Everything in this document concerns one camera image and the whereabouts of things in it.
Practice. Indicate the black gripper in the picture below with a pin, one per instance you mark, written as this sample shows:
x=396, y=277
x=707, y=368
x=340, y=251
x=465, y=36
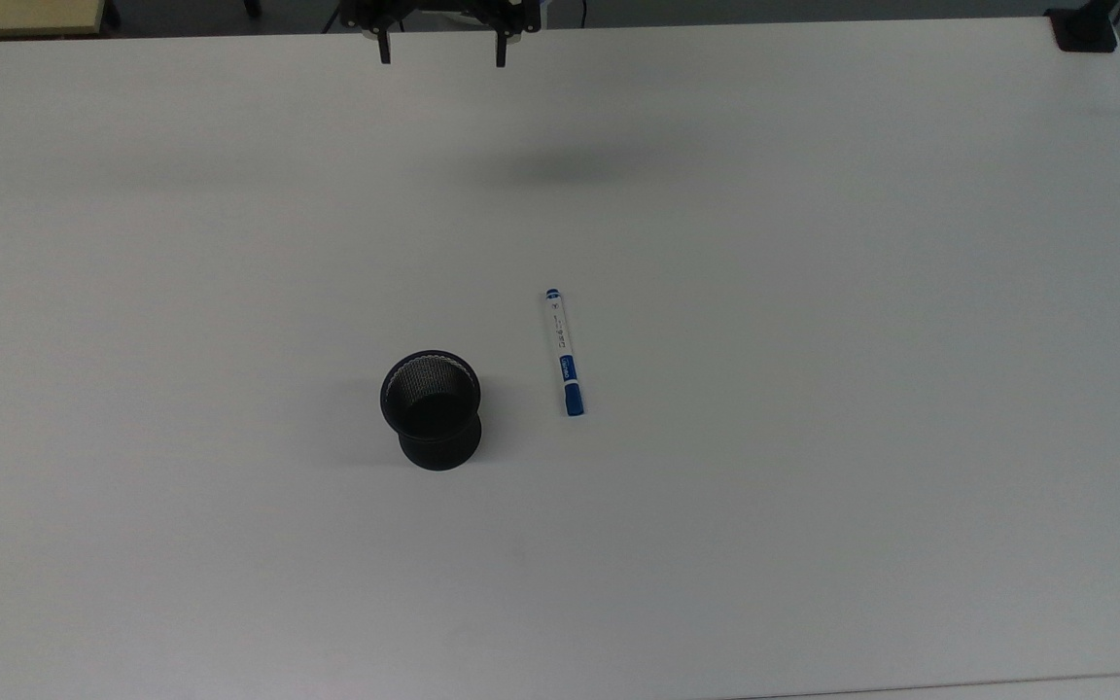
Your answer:
x=443, y=8

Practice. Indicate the white marker with blue cap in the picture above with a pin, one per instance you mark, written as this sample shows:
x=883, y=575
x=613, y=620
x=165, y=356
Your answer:
x=563, y=355

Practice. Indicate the dark chair leg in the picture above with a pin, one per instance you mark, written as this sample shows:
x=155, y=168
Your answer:
x=253, y=7

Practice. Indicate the black mesh pen cup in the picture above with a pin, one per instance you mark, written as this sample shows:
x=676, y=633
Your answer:
x=434, y=423

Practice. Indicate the beige wooden table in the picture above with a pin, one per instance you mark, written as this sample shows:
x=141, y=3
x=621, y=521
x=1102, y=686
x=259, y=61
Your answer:
x=16, y=15

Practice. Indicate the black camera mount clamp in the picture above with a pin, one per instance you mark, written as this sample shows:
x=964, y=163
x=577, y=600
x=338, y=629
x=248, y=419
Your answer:
x=1083, y=31

